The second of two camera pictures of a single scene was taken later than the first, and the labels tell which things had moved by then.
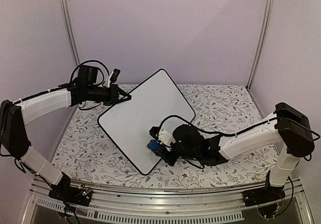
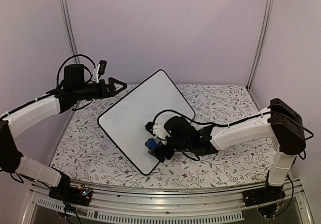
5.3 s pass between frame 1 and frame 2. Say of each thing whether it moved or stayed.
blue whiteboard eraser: moved
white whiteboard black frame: stayed
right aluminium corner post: stayed
